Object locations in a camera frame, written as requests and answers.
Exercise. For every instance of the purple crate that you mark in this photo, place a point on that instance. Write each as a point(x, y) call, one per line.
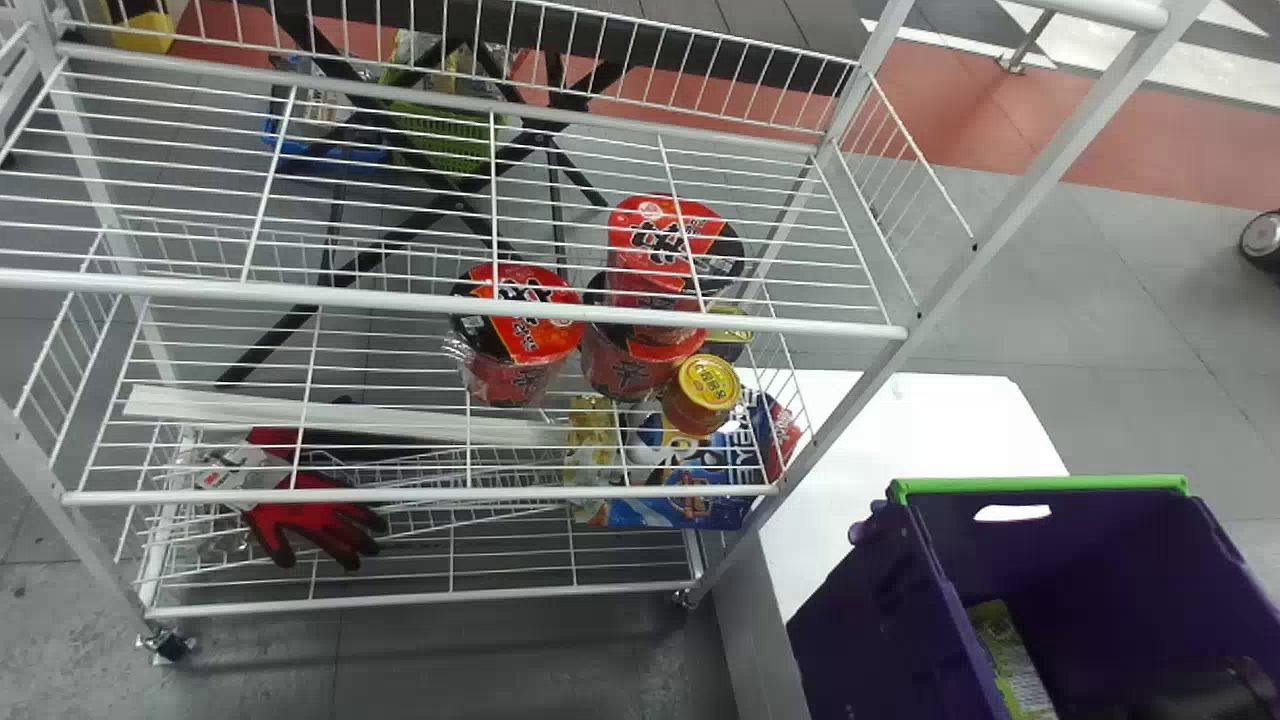
point(1100, 590)

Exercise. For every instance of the green basket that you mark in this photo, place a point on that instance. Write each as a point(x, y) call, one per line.
point(440, 135)

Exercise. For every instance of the red noodle cup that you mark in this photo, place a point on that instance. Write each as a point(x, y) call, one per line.
point(635, 365)
point(520, 340)
point(665, 240)

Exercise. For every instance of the green snack packet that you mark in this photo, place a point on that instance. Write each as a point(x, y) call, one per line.
point(1010, 665)

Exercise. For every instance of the yellow can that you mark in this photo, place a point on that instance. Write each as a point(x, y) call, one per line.
point(702, 392)

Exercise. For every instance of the yellow snack packet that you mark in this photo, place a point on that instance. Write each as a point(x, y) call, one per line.
point(590, 440)

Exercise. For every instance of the blue snack packet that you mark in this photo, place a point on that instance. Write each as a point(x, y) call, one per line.
point(700, 485)

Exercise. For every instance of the blue basket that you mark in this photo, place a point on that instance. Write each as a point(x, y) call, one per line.
point(320, 155)

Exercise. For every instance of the red gloves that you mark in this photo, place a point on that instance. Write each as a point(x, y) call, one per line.
point(310, 520)

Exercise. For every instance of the white slab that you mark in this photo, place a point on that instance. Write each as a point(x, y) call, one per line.
point(900, 450)

